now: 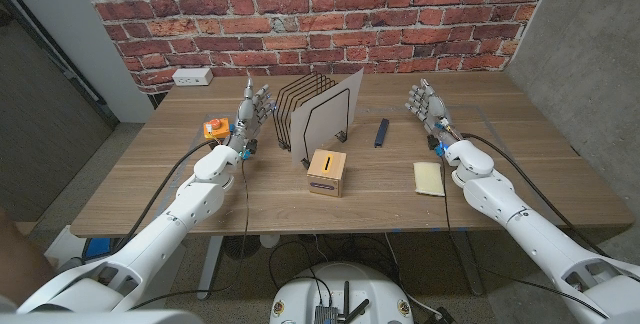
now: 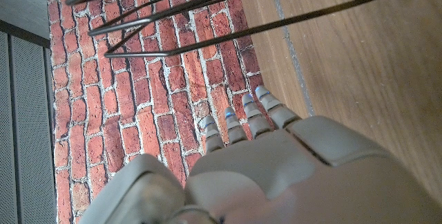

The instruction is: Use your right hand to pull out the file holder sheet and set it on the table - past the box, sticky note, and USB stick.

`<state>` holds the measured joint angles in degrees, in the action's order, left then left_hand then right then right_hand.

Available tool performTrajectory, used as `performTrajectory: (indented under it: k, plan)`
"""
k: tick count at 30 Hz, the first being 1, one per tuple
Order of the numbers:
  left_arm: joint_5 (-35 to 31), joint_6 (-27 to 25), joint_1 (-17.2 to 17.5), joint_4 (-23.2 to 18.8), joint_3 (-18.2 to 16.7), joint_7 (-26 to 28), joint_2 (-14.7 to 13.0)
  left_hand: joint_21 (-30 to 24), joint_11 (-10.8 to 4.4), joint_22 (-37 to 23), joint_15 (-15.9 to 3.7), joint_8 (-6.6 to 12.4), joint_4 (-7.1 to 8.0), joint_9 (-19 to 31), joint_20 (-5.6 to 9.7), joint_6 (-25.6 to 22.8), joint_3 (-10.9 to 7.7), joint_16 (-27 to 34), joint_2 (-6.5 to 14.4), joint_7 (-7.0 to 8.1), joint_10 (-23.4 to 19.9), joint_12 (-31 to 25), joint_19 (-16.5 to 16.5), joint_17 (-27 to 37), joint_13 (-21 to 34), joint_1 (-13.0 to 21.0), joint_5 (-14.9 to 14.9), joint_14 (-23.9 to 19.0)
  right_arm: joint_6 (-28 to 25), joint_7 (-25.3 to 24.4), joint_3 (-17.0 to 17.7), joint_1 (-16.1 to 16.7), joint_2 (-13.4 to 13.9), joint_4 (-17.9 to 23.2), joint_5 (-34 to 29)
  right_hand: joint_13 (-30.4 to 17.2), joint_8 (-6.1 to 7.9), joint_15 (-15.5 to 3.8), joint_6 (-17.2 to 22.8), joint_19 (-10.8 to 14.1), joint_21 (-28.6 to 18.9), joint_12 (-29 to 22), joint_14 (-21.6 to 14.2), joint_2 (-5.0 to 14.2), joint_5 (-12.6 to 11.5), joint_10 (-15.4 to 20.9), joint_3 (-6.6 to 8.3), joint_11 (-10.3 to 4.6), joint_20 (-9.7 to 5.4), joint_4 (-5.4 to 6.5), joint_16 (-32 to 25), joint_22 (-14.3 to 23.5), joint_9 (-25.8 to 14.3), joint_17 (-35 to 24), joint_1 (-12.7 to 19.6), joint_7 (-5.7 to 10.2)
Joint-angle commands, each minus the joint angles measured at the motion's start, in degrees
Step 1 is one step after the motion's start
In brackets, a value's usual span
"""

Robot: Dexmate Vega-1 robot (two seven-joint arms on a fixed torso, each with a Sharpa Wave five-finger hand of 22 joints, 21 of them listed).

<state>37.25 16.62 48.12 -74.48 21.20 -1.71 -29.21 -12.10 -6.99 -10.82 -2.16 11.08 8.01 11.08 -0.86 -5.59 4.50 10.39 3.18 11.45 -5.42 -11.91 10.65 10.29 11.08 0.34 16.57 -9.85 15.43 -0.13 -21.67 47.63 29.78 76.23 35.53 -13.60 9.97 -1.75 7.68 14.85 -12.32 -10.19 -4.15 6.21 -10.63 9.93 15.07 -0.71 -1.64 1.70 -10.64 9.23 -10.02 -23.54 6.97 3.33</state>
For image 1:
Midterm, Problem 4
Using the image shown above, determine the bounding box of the black wire file holder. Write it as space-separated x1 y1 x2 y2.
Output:
272 71 351 170

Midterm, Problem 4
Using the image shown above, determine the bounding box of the printed brick wall backdrop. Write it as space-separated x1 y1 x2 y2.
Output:
71 0 560 95

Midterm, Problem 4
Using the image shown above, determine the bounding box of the grey table leg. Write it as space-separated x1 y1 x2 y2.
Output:
449 230 485 297

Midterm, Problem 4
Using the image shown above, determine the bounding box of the white floor box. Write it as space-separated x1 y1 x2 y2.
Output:
44 224 89 268

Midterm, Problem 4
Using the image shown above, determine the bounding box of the black floor cable loop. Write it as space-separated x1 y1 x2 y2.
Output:
267 240 334 310

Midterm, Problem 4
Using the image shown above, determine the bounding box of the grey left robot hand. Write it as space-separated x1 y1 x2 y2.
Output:
227 77 277 153

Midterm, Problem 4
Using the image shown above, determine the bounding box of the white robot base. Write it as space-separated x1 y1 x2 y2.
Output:
268 261 415 324

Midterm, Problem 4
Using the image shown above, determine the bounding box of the white paper sheet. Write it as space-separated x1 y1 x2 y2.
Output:
289 67 365 166

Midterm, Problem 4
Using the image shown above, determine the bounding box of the grey electronics module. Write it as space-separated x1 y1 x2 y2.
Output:
313 305 340 324

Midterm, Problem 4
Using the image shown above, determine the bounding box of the blue floor object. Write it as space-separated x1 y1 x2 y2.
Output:
84 237 112 259

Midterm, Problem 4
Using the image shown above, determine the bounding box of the white power outlet box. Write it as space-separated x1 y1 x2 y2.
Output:
171 67 214 87

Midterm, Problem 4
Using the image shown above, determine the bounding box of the black USB stick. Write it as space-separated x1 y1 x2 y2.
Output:
373 117 390 149

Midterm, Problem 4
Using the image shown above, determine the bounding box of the dark round floor fan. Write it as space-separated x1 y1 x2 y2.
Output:
222 235 262 261

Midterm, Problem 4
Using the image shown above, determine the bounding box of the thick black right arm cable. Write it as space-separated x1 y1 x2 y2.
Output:
459 132 609 260

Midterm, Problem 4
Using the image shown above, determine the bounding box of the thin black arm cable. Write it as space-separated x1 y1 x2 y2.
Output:
439 153 611 320
129 156 251 311

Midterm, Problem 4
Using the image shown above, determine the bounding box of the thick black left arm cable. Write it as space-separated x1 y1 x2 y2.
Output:
79 138 224 265

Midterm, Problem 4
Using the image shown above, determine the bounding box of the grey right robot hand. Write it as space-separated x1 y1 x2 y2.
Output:
404 78 464 148

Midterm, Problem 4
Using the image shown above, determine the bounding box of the white table leg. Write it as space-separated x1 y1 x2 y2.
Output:
196 235 225 301

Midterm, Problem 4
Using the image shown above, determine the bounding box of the orange emergency stop button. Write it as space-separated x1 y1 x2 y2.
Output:
202 117 232 141

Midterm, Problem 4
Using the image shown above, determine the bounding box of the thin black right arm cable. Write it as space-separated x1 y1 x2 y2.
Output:
439 153 611 320

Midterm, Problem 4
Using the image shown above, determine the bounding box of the small wooden box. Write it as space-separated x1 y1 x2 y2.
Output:
306 148 348 199

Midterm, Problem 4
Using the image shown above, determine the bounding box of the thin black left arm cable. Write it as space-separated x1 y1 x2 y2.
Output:
129 156 251 311

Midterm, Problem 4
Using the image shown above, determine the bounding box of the yellow sticky note pad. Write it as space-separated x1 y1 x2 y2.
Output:
412 161 446 198

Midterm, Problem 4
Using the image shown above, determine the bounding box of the white floor cable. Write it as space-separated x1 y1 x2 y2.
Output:
383 233 441 318

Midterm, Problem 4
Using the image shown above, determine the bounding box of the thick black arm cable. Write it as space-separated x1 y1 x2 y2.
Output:
459 132 609 260
79 138 224 265

